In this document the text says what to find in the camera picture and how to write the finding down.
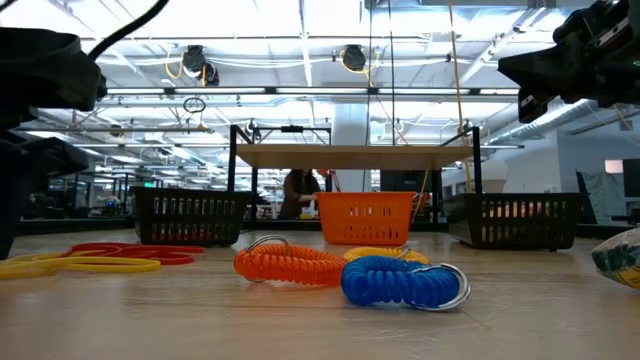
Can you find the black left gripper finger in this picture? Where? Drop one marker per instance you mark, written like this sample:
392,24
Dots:
30,160

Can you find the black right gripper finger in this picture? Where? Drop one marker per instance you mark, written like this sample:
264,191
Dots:
542,70
509,84

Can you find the black slotted plastic basket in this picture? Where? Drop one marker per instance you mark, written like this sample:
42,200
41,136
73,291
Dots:
190,192
520,197

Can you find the orange slotted plastic basket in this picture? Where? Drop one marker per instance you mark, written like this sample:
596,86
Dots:
365,199

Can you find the clear plastic supply packet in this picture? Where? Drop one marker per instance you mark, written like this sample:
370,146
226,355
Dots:
620,265

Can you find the yellow coil wristband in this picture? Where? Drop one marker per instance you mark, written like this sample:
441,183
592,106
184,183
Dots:
385,253

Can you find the blue coil wristband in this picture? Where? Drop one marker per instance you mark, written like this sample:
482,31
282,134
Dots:
390,282

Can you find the orange coil wristband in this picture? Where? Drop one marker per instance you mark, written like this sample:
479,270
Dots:
290,265

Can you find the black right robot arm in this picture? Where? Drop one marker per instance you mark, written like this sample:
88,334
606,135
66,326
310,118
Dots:
634,60

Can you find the black computer monitor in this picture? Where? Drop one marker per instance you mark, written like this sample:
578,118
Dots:
632,177

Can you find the grey fabric panel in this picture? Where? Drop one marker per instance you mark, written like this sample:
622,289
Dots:
600,195

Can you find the black cabinet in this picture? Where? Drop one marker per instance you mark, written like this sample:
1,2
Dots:
405,181

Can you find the person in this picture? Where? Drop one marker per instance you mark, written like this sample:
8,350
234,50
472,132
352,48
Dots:
297,192

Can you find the silver ventilation duct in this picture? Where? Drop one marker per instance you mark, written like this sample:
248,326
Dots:
545,125

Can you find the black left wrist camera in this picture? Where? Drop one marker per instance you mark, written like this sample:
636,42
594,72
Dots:
50,70

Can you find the black aluminium rig frame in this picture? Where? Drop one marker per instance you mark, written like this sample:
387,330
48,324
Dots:
100,227

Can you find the pale pink wall sign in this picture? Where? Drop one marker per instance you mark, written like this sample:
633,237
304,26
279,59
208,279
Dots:
613,166

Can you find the wooden shelf riser black frame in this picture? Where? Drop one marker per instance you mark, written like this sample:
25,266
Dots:
350,156

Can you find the black overhead light rail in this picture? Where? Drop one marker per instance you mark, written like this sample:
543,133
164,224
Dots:
270,90

